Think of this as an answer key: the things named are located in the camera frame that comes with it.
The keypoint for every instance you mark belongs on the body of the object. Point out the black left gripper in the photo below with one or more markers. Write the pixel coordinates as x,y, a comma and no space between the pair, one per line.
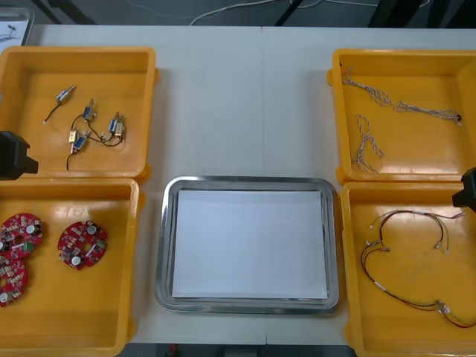
13,156

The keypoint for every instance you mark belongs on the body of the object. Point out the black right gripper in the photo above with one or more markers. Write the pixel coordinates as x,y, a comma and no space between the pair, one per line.
471,189

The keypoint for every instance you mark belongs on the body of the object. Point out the round red circuit board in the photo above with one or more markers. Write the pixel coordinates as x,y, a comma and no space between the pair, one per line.
18,234
13,282
82,245

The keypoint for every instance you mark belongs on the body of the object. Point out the yellow-orange plastic bin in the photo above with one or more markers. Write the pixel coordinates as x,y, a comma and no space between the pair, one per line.
74,316
409,327
409,148
33,156

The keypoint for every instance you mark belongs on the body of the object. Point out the white paper sheet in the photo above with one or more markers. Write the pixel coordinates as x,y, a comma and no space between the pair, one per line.
249,241
20,33

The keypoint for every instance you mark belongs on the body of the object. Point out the steel tray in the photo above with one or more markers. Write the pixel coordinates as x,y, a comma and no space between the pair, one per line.
165,260
31,22

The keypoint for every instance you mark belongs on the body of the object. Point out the black furniture leg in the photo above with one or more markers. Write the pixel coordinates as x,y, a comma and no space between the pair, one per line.
85,16
288,15

